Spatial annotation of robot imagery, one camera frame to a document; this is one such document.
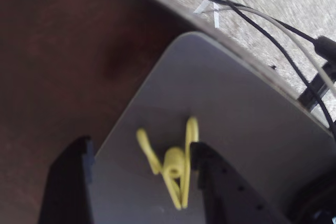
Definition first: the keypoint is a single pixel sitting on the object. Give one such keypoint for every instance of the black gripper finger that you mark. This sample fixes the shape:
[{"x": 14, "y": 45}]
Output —
[
  {"x": 231, "y": 197},
  {"x": 65, "y": 187}
]

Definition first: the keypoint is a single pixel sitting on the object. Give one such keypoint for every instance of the yellow clip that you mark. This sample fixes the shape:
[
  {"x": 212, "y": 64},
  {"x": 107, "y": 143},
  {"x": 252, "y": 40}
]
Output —
[{"x": 173, "y": 158}]

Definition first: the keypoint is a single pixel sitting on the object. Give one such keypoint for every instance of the grey WOWROBO mat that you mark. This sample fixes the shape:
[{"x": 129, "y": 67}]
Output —
[{"x": 210, "y": 90}]

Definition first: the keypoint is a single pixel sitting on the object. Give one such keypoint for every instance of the black table clamp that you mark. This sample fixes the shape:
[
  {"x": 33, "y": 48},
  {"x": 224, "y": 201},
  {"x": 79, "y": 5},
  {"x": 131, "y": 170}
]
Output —
[{"x": 312, "y": 93}]

